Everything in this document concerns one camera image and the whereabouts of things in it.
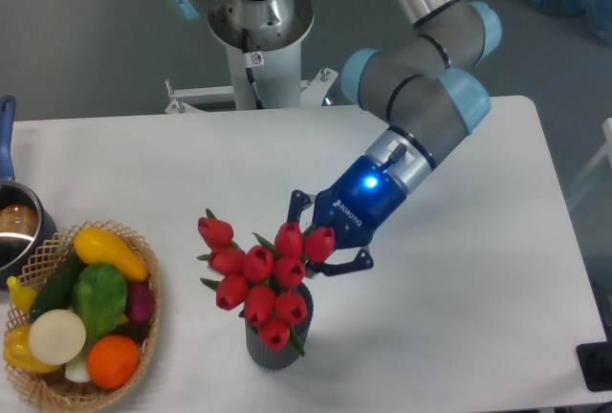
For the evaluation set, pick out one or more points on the dark green cucumber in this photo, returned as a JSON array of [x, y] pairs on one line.
[[58, 289]]

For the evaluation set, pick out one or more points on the yellow squash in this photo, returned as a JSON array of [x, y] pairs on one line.
[[96, 245]]

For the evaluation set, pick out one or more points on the yellow bell pepper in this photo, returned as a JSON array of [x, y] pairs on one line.
[[17, 352]]

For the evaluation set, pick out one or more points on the purple red onion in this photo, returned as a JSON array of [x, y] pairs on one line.
[[140, 302]]

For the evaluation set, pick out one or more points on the white frame at right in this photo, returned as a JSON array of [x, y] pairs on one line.
[[595, 170]]

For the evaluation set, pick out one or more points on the orange fruit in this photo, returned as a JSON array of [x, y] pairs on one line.
[[112, 361]]

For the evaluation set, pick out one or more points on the dark grey ribbed vase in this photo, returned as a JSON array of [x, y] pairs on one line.
[[277, 324]]

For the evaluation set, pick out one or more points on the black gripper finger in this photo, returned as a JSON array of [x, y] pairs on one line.
[[361, 262], [299, 202]]

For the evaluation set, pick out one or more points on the woven wicker basket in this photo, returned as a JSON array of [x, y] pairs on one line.
[[54, 392]]

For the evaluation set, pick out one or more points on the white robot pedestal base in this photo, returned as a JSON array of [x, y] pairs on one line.
[[263, 44]]

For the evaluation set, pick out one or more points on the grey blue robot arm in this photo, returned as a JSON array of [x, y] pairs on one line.
[[424, 92]]

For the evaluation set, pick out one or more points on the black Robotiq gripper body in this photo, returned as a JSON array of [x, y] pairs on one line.
[[357, 203]]

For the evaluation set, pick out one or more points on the red tulip bouquet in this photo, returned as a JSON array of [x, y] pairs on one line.
[[280, 263]]

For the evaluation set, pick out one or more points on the black device at edge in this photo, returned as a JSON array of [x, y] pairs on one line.
[[595, 365]]

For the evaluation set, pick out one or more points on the green lettuce leaf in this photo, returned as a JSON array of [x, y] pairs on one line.
[[99, 299]]

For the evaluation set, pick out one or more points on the blue handled saucepan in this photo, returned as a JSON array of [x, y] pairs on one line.
[[25, 223]]

